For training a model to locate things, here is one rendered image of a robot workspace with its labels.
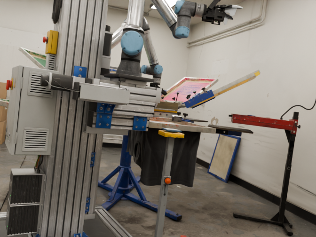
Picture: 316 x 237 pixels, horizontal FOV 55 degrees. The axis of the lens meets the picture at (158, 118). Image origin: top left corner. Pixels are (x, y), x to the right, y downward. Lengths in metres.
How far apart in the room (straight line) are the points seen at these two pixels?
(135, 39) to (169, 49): 5.56
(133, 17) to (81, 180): 1.00
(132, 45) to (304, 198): 2.97
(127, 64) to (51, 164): 0.72
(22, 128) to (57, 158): 0.27
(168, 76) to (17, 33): 3.27
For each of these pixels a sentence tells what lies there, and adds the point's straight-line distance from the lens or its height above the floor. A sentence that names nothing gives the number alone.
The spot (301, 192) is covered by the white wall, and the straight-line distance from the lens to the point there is 4.06.
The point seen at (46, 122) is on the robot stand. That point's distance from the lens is 1.77.
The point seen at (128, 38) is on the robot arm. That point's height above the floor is 1.44.
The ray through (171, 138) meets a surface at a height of 0.91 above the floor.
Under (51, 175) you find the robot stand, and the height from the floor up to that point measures 0.64.
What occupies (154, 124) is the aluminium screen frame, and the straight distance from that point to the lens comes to 2.07.
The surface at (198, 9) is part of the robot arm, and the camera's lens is 1.76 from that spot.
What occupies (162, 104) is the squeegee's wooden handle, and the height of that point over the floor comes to 1.11.
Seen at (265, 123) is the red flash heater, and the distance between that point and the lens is 3.17.
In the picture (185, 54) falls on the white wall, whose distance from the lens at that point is 7.33.
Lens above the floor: 1.13
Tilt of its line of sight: 3 degrees down
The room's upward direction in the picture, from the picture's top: 7 degrees clockwise
